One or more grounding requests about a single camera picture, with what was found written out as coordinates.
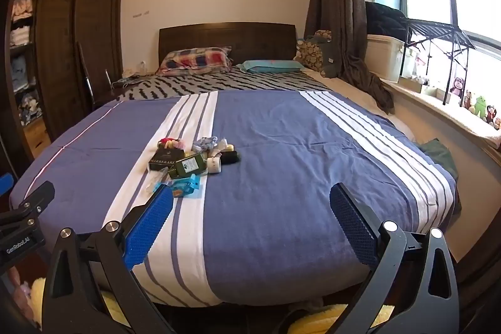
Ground dark wooden wardrobe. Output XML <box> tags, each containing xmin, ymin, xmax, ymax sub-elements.
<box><xmin>6</xmin><ymin>0</ymin><xmax>126</xmax><ymax>133</ymax></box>

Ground dark green cloth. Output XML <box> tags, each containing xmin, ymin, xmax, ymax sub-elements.
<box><xmin>421</xmin><ymin>138</ymin><xmax>458</xmax><ymax>178</ymax></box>

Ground brown spotted cushion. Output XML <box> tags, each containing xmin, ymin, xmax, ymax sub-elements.
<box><xmin>294</xmin><ymin>29</ymin><xmax>333</xmax><ymax>72</ymax></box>

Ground brown curtain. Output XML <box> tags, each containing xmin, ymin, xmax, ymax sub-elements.
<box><xmin>304</xmin><ymin>0</ymin><xmax>395</xmax><ymax>113</ymax></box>

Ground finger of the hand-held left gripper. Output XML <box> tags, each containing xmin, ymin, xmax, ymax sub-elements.
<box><xmin>0</xmin><ymin>181</ymin><xmax>55</xmax><ymax>237</ymax></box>
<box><xmin>0</xmin><ymin>173</ymin><xmax>16</xmax><ymax>199</ymax></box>

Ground stack of folded clothes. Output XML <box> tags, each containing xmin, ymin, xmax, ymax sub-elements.
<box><xmin>10</xmin><ymin>0</ymin><xmax>42</xmax><ymax>123</ymax></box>

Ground dark pole with metal tip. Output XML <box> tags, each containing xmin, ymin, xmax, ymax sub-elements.
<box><xmin>76</xmin><ymin>40</ymin><xmax>95</xmax><ymax>111</ymax></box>

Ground dark wooden headboard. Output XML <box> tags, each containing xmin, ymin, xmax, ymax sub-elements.
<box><xmin>158</xmin><ymin>22</ymin><xmax>297</xmax><ymax>69</ymax></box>

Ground clear plastic wrapper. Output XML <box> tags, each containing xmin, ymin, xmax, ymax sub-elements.
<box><xmin>147</xmin><ymin>167</ymin><xmax>173</xmax><ymax>194</ymax></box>

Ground grey blue fabric scrap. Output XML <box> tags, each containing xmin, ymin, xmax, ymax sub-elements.
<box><xmin>192</xmin><ymin>136</ymin><xmax>220</xmax><ymax>154</ymax></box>

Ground grey black patterned blanket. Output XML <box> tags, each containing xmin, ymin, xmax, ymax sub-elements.
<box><xmin>113</xmin><ymin>67</ymin><xmax>333</xmax><ymax>102</ymax></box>

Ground white storage box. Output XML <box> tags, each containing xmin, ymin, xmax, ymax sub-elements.
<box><xmin>366</xmin><ymin>33</ymin><xmax>413</xmax><ymax>82</ymax></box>

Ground black cardboard box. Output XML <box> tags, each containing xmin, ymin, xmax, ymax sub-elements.
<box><xmin>148</xmin><ymin>149</ymin><xmax>185</xmax><ymax>172</ymax></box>

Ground teal pillow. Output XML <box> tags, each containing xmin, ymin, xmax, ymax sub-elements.
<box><xmin>235</xmin><ymin>59</ymin><xmax>305</xmax><ymax>74</ymax></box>

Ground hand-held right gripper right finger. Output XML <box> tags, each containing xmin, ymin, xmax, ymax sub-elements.
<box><xmin>329</xmin><ymin>182</ymin><xmax>460</xmax><ymax>334</ymax></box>

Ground pink plush toy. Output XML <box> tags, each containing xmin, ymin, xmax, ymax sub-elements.
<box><xmin>8</xmin><ymin>267</ymin><xmax>33</xmax><ymax>319</ymax></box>

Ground brown plush toy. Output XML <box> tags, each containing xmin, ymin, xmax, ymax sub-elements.
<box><xmin>485</xmin><ymin>105</ymin><xmax>501</xmax><ymax>130</ymax></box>

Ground checkered red blue pillow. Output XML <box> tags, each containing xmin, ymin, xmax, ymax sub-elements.
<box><xmin>156</xmin><ymin>46</ymin><xmax>232</xmax><ymax>76</ymax></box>

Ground black jacket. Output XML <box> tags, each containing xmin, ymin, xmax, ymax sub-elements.
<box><xmin>365</xmin><ymin>1</ymin><xmax>411</xmax><ymax>41</ymax></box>

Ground blue white striped bedspread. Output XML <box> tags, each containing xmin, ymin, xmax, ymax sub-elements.
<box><xmin>8</xmin><ymin>89</ymin><xmax>458</xmax><ymax>307</ymax></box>

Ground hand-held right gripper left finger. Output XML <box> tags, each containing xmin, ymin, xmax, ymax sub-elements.
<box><xmin>41</xmin><ymin>183</ymin><xmax>175</xmax><ymax>334</ymax></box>

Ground light blue packaging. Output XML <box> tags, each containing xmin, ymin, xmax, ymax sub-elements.
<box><xmin>172</xmin><ymin>173</ymin><xmax>201</xmax><ymax>198</ymax></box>

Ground green glass bottle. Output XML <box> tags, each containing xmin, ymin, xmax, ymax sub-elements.
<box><xmin>168</xmin><ymin>153</ymin><xmax>207</xmax><ymax>178</ymax></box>

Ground black folding rack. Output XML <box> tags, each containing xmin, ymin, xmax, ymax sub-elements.
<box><xmin>399</xmin><ymin>17</ymin><xmax>476</xmax><ymax>105</ymax></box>

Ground red pink fabric bundle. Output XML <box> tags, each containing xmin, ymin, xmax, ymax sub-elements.
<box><xmin>158</xmin><ymin>137</ymin><xmax>184</xmax><ymax>151</ymax></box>

